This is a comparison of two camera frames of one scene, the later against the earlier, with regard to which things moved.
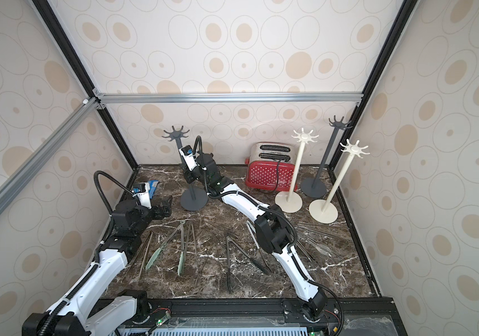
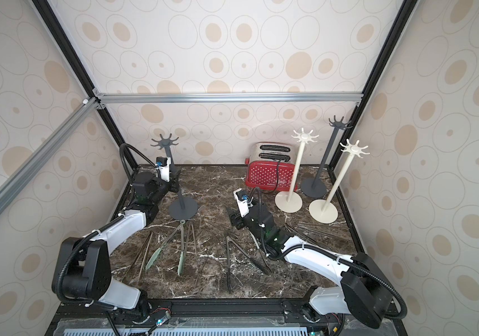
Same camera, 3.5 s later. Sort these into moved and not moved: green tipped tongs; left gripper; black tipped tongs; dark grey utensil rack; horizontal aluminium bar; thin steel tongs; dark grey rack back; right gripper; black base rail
Moved: right gripper; dark grey utensil rack; left gripper
Not moved: black tipped tongs; black base rail; horizontal aluminium bar; green tipped tongs; thin steel tongs; dark grey rack back
